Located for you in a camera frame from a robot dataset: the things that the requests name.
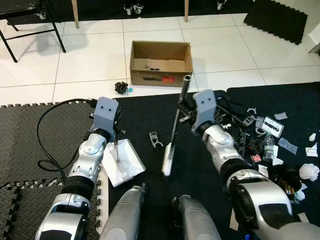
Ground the silver right robot leg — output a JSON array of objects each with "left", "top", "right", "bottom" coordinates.
[{"left": 172, "top": 195, "right": 223, "bottom": 240}]

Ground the black foam puzzle mat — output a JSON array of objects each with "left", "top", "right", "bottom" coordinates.
[{"left": 0, "top": 102, "right": 113, "bottom": 240}]

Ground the clear plastic bottle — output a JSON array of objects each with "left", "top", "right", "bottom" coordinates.
[{"left": 263, "top": 135, "right": 276, "bottom": 161}]

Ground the black carpet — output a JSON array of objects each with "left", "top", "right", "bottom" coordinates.
[{"left": 50, "top": 0, "right": 251, "bottom": 21}]

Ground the black wheeled stand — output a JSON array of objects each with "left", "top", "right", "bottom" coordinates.
[{"left": 124, "top": 0, "right": 227, "bottom": 16}]

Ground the black plastic bag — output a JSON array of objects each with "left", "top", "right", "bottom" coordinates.
[{"left": 270, "top": 167, "right": 303, "bottom": 193}]

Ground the silver robot leg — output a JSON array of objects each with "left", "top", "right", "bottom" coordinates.
[
  {"left": 172, "top": 195, "right": 223, "bottom": 240},
  {"left": 100, "top": 182, "right": 148, "bottom": 240}
]

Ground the black floor mat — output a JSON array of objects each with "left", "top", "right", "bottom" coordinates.
[
  {"left": 226, "top": 81, "right": 320, "bottom": 240},
  {"left": 100, "top": 90, "right": 231, "bottom": 240}
]

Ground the black plastic clump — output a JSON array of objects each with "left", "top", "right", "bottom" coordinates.
[{"left": 114, "top": 82, "right": 129, "bottom": 96}]

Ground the chrome handled white broom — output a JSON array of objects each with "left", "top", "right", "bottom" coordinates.
[{"left": 161, "top": 74, "right": 193, "bottom": 177}]

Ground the loose black foam tile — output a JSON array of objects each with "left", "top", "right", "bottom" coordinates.
[{"left": 243, "top": 0, "right": 309, "bottom": 46}]

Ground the silver left robot leg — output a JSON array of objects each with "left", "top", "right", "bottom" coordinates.
[{"left": 100, "top": 182, "right": 148, "bottom": 240}]

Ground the small grey black clip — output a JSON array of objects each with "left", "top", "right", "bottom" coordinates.
[{"left": 149, "top": 131, "right": 164, "bottom": 148}]

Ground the white paper piece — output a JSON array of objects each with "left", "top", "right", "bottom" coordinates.
[{"left": 305, "top": 143, "right": 320, "bottom": 158}]

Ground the black folding chair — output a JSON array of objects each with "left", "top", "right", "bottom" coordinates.
[{"left": 0, "top": 0, "right": 67, "bottom": 63}]

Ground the long black bar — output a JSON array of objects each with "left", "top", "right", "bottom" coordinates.
[{"left": 220, "top": 102, "right": 256, "bottom": 128}]

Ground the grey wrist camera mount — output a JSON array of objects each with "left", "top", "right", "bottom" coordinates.
[
  {"left": 92, "top": 96, "right": 121, "bottom": 135},
  {"left": 191, "top": 89, "right": 218, "bottom": 133}
]

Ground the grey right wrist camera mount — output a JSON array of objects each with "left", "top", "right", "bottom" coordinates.
[{"left": 191, "top": 89, "right": 218, "bottom": 133}]

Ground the white dustpan with chrome handle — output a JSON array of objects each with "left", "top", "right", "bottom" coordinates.
[{"left": 101, "top": 139, "right": 147, "bottom": 188}]

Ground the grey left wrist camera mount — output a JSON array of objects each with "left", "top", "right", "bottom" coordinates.
[{"left": 92, "top": 96, "right": 121, "bottom": 135}]

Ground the clear bubble wrap piece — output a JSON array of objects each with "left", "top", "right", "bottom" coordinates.
[{"left": 277, "top": 137, "right": 299, "bottom": 155}]

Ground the white crumpled tissue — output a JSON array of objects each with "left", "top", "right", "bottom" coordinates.
[{"left": 299, "top": 163, "right": 320, "bottom": 182}]

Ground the open brown cardboard box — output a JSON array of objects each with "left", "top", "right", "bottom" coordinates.
[{"left": 129, "top": 40, "right": 194, "bottom": 87}]

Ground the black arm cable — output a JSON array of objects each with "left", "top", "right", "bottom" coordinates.
[{"left": 36, "top": 98, "right": 97, "bottom": 181}]

